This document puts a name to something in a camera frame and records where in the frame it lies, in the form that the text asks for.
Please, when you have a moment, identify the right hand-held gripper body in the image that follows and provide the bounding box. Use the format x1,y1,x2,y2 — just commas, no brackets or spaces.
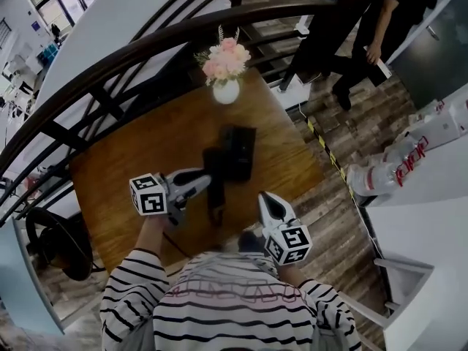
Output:
261,216,314,267

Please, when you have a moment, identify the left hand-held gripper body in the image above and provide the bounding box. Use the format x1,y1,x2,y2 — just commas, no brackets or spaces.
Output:
129,172,192,227

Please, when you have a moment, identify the black telephone base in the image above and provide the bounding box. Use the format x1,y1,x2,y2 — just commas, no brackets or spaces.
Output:
218,124,257,183

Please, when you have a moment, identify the person's right forearm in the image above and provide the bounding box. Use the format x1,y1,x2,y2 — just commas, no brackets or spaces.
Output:
278,262,309,289

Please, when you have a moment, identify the person's left forearm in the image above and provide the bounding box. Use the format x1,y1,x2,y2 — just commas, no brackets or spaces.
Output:
135,214,167,257

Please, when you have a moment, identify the yellow black striped tape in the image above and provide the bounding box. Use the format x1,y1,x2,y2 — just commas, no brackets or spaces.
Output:
306,116,385,261

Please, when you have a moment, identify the person's striped shirt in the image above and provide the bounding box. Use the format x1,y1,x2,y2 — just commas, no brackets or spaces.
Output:
99,247,363,351

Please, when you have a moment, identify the white round vase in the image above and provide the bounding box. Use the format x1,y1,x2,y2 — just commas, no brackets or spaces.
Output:
212,78,241,105

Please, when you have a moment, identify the black round stool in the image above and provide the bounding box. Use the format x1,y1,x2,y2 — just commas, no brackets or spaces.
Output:
24,205,95,282

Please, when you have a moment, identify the clear plastic bottle pack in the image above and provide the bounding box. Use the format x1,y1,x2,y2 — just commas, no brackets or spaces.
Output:
346,132,431,197

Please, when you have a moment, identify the white floor box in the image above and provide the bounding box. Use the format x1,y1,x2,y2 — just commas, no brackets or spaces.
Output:
276,75,312,111

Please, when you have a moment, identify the pink flower bouquet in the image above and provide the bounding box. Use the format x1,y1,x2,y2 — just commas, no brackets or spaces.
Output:
193,25,252,88

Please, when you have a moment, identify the white counter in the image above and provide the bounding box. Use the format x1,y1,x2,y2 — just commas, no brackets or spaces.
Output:
360,132,468,351

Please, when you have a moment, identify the dark curved wooden railing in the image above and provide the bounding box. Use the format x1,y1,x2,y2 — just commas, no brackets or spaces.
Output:
0,0,339,230

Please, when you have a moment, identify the white flat box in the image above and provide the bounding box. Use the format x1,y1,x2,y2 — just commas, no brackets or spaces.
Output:
363,45,393,80

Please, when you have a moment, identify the white wrapped bottle pack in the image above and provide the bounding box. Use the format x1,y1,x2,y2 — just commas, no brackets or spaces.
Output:
411,99,468,152

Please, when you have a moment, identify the white power strip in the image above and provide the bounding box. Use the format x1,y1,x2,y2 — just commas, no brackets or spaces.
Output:
295,15,312,37

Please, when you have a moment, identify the dark grey cabinet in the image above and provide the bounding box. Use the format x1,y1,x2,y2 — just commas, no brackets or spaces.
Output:
386,0,468,111

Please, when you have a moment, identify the black telephone cord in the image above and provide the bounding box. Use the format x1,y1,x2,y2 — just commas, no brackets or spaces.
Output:
162,231,192,260

